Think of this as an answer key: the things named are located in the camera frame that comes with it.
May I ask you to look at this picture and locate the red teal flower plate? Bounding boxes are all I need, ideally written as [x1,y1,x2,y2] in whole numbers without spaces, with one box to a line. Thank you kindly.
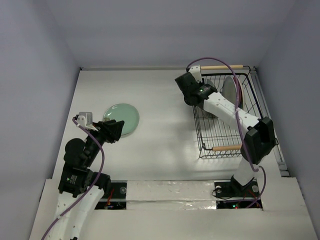
[231,76,246,110]

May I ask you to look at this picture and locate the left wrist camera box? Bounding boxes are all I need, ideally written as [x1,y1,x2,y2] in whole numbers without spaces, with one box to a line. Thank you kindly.
[72,111,98,131]

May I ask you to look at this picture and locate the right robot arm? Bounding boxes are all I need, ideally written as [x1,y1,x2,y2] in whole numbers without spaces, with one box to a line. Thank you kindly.
[175,72,277,196]

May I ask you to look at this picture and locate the light green plate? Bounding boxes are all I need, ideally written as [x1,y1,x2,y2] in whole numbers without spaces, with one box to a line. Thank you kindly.
[103,103,140,136]

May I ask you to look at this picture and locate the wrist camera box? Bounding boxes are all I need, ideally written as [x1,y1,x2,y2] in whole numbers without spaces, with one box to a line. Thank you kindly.
[186,65,202,83]
[72,111,98,131]

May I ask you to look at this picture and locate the white blue-rimmed bowl plate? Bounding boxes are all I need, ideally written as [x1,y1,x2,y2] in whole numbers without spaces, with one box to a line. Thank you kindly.
[221,76,237,105]

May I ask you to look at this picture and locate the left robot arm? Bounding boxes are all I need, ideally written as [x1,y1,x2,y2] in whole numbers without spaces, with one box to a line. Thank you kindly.
[42,114,125,240]

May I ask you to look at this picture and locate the grey reindeer plate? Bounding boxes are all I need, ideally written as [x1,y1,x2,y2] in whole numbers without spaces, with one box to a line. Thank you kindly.
[204,79,216,119]

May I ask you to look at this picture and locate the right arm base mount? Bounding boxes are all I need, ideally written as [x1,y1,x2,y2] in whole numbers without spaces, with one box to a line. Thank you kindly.
[211,179,263,210]

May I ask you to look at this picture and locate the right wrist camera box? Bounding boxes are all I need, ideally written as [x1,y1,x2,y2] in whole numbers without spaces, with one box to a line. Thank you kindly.
[186,65,202,83]

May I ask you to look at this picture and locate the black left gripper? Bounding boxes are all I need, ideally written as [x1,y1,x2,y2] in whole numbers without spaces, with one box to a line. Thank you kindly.
[84,118,124,166]

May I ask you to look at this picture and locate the black wire dish rack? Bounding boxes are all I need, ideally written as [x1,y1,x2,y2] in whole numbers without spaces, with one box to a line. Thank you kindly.
[192,65,268,159]

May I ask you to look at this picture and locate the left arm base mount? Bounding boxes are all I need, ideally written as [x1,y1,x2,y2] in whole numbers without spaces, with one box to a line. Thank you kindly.
[95,181,127,210]

